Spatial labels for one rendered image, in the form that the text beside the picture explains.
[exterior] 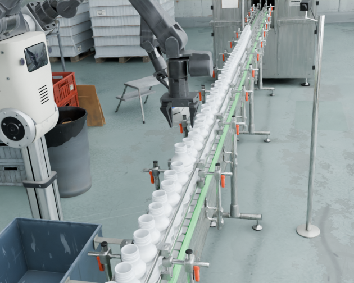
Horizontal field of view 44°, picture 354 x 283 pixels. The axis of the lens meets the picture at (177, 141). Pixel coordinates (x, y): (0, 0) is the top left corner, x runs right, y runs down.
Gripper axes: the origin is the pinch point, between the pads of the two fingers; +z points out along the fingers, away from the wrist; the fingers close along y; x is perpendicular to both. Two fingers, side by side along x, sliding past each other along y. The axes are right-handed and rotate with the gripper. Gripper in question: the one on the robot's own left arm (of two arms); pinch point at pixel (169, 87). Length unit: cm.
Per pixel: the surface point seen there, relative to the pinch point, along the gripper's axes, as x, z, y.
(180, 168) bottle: -19, 10, -73
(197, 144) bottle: -18, 12, -49
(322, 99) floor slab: -49, 145, 356
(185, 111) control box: -3.8, 11.5, -4.3
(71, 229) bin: 25, 19, -75
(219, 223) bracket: -18, 38, -60
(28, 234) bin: 41, 16, -75
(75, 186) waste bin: 140, 65, 95
